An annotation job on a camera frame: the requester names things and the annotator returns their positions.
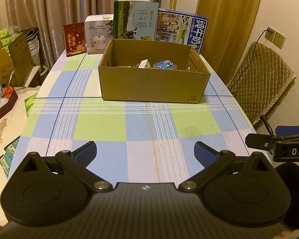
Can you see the green tissue packs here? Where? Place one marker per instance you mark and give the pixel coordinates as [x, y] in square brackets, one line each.
[8, 36]

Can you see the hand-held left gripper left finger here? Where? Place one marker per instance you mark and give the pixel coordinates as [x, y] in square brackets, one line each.
[86, 152]

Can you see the cream printed cloth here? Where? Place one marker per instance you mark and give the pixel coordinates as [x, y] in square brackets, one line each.
[5, 129]

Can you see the beige wall socket with plug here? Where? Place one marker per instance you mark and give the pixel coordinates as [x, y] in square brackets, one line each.
[270, 34]

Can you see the red gift box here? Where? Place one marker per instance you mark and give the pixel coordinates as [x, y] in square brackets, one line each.
[74, 39]

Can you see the small green box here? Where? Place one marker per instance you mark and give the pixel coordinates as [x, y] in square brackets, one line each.
[30, 104]

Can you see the white ointment box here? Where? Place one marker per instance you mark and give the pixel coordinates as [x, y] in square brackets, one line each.
[143, 64]

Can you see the wooden door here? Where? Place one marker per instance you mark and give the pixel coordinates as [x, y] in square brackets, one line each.
[226, 17]

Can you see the white stool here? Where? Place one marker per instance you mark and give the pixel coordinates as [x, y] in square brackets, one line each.
[35, 74]

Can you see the chair with quilted cover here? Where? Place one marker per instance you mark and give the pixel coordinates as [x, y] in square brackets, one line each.
[261, 79]

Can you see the brown cardboard box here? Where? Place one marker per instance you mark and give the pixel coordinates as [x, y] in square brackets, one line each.
[152, 87]

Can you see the stacked metal buckets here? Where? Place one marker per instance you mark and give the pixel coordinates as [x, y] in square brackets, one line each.
[34, 47]

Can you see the dark wooden tray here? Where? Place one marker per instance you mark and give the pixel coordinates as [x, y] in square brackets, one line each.
[5, 109]

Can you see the green printed packets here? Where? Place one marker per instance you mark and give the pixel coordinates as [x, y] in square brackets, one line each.
[10, 156]

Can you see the clear plastic box blue label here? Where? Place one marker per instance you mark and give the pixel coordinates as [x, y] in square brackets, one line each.
[164, 65]

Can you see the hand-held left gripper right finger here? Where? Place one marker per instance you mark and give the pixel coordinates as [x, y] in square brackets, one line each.
[204, 152]

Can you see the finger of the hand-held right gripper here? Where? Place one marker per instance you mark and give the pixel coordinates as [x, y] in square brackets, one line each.
[287, 130]
[258, 141]

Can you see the green milk carton box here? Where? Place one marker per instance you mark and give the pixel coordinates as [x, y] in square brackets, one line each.
[137, 20]

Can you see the white humidifier box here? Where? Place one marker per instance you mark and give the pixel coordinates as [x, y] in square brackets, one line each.
[97, 34]

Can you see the cardboard carton white cutout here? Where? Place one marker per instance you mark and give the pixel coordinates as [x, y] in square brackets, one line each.
[1, 67]

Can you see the checked tablecloth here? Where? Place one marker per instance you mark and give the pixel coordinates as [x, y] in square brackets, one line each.
[102, 124]

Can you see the beige curtain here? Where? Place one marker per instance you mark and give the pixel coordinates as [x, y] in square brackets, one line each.
[64, 2]

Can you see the orange small item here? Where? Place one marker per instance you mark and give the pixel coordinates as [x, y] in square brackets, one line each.
[8, 92]

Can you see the blue milk carton box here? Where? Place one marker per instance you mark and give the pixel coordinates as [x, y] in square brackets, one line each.
[189, 29]

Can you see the large open cardboard carton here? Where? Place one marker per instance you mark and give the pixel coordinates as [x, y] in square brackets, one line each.
[21, 57]

